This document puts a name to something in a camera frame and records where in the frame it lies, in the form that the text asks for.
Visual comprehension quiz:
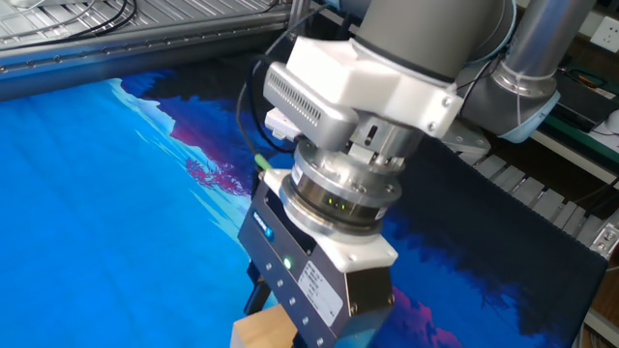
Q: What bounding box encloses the white zip tie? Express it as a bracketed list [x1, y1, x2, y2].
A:
[502, 62, 558, 128]

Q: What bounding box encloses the blue mountain print cloth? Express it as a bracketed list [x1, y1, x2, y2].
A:
[0, 47, 609, 348]

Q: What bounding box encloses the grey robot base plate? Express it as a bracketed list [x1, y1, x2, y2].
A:
[439, 120, 492, 157]

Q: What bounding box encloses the black cable on slats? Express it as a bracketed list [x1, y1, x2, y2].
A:
[0, 0, 139, 52]

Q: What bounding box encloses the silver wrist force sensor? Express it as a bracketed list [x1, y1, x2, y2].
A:
[279, 113, 427, 246]

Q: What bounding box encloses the aluminium table edge rail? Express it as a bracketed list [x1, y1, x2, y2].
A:
[0, 9, 291, 102]

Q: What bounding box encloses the light wooden cube block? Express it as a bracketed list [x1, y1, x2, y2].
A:
[230, 304, 299, 348]

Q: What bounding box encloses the black gripper cable green plug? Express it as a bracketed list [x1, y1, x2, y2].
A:
[235, 4, 320, 171]

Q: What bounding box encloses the white wall socket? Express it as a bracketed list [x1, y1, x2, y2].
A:
[589, 15, 619, 54]

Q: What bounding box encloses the white cable on slats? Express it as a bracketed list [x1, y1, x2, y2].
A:
[0, 0, 98, 29]

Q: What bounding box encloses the silver Schunk gripper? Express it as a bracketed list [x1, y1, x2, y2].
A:
[236, 167, 398, 348]

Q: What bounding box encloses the white power strip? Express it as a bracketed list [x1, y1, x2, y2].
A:
[264, 106, 304, 144]

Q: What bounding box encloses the silver camera box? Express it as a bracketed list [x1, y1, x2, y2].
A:
[263, 61, 360, 152]

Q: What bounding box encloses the metal corner bracket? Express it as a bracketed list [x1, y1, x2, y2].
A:
[589, 220, 619, 257]

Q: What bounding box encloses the black flat box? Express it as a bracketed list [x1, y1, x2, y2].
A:
[550, 65, 619, 134]

